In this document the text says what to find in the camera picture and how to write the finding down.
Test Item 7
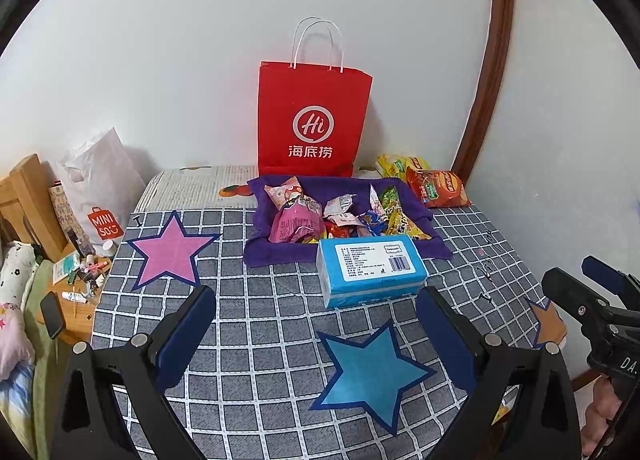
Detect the blue tissue pack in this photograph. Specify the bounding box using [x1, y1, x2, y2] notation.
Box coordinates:
[316, 233, 429, 309]

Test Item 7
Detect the white pink snack packet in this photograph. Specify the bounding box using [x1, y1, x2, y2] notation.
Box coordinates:
[322, 193, 358, 223]

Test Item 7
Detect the red paper bag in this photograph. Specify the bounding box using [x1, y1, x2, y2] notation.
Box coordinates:
[257, 17, 373, 178]

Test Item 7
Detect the green cloth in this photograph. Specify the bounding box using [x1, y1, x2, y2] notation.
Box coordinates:
[22, 260, 58, 456]

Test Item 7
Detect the patterned paper bag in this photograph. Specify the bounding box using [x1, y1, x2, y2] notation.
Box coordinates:
[47, 184, 96, 253]

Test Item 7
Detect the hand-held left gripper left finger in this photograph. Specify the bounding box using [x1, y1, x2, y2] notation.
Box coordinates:
[50, 284, 218, 460]

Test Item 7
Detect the yellow chips bag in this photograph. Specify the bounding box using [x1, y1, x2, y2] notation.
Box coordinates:
[375, 154, 431, 178]

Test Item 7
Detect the white fruit print sheet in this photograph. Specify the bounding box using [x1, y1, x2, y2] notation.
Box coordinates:
[135, 164, 386, 213]

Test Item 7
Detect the orange chips bag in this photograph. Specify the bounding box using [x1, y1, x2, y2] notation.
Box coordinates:
[405, 167, 473, 208]

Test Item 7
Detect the small wooden table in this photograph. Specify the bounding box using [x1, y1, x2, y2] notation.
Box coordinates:
[47, 250, 118, 346]

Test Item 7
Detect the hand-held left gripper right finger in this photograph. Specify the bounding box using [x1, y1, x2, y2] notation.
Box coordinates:
[415, 286, 583, 460]

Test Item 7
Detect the brown wooden door frame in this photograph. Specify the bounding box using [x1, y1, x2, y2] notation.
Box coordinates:
[452, 0, 516, 186]

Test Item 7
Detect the person's right hand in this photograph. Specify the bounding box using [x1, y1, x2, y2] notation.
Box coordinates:
[584, 374, 626, 442]

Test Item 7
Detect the teal white small box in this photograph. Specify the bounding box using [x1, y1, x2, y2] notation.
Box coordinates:
[52, 251, 83, 285]

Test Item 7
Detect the purple towel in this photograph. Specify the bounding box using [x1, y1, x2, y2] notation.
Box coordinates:
[242, 175, 453, 268]

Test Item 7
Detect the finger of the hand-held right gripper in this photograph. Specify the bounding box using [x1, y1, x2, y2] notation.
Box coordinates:
[541, 267, 618, 323]
[581, 255, 640, 297]

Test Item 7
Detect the pink cartoon snack packet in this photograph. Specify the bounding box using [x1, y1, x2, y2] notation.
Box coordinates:
[264, 176, 304, 215]

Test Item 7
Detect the pink bedding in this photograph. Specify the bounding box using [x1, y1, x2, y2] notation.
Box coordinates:
[0, 305, 36, 381]

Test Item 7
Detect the yellow triangular snack packet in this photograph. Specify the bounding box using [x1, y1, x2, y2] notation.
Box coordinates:
[382, 205, 416, 237]

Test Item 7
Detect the wooden chair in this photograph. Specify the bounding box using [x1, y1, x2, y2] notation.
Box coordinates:
[0, 154, 68, 261]

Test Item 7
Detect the grey checkered star bedsheet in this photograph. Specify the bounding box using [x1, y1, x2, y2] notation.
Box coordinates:
[90, 207, 571, 460]

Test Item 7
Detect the white plastic bag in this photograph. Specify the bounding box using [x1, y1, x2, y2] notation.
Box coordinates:
[55, 127, 147, 256]

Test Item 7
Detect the black smartphone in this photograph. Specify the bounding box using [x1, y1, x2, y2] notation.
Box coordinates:
[39, 291, 66, 339]

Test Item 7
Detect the white plush with black flowers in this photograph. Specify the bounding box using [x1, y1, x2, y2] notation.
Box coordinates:
[0, 240, 41, 311]

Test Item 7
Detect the magenta snack packet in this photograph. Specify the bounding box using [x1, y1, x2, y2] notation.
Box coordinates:
[269, 195, 323, 245]

